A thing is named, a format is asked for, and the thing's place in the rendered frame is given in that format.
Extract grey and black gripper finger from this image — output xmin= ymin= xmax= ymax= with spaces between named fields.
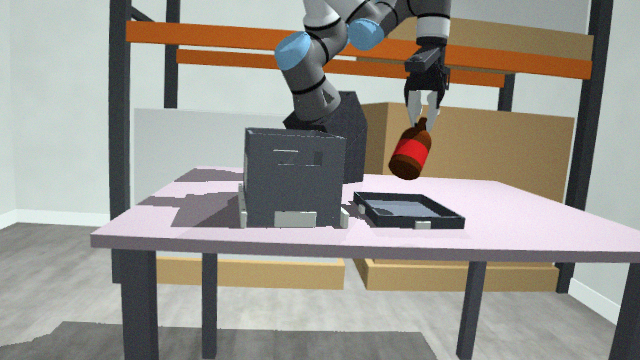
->
xmin=404 ymin=77 xmax=422 ymax=127
xmin=425 ymin=77 xmax=445 ymax=133

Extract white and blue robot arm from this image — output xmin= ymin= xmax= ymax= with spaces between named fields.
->
xmin=274 ymin=0 xmax=451 ymax=121

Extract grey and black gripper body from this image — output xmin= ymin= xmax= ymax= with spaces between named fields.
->
xmin=409 ymin=36 xmax=451 ymax=91

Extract brown bottle with red label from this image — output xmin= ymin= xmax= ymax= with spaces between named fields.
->
xmin=388 ymin=117 xmax=432 ymax=180

